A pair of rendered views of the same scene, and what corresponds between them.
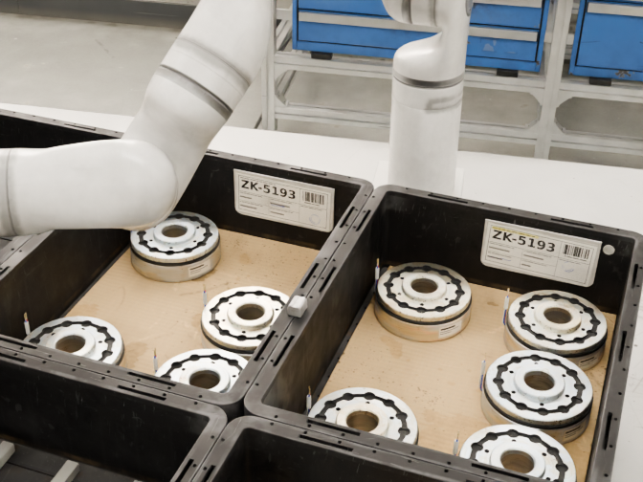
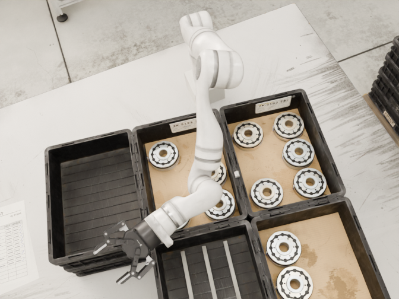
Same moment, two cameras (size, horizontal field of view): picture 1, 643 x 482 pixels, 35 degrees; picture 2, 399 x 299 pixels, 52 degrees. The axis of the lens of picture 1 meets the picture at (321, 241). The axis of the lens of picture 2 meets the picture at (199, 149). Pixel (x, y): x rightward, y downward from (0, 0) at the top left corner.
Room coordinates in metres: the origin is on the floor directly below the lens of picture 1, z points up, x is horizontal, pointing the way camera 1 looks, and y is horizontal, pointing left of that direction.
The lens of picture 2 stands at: (0.32, 0.29, 2.10)
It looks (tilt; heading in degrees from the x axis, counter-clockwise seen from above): 62 degrees down; 339
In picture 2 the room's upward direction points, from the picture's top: 11 degrees counter-clockwise
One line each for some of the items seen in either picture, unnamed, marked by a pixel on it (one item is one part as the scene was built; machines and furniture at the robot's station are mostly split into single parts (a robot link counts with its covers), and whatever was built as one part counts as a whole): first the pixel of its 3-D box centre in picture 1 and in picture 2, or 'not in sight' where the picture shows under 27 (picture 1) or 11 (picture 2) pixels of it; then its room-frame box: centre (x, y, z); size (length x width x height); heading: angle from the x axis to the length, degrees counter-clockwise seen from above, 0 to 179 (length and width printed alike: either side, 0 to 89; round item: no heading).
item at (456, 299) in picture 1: (423, 291); (248, 134); (0.88, -0.11, 0.86); 0.10 x 0.10 x 0.01
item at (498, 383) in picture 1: (538, 385); (298, 152); (0.73, -0.21, 0.86); 0.10 x 0.10 x 0.01
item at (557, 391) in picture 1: (539, 382); (298, 151); (0.73, -0.21, 0.86); 0.05 x 0.05 x 0.01
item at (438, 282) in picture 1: (424, 287); (248, 133); (0.88, -0.11, 0.86); 0.05 x 0.05 x 0.01
